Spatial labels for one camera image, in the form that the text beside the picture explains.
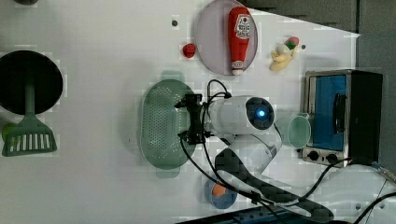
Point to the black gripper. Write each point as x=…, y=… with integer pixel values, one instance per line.
x=195, y=134

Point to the green plastic strainer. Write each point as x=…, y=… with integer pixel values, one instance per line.
x=161, y=122

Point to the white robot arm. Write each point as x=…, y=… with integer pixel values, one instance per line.
x=347, y=191

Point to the red toy strawberry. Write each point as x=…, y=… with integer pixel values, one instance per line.
x=189, y=50

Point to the orange egg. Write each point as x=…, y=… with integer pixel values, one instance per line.
x=218, y=190

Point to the grey round plate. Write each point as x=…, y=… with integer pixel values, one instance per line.
x=211, y=37

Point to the blue bowl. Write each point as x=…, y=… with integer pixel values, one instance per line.
x=223, y=202

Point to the red ketchup bottle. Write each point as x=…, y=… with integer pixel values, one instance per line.
x=238, y=36

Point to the yellow peeled toy banana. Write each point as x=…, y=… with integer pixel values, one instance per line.
x=281, y=57

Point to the light green plastic cup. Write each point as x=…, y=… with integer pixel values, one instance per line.
x=295, y=130

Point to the pink green toy fruit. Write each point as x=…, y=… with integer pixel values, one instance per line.
x=292, y=42

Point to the green slotted spatula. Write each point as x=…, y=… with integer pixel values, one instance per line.
x=35, y=137

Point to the silver black toaster oven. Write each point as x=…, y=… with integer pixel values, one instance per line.
x=345, y=113

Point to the black round pan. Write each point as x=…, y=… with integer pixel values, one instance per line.
x=22, y=67

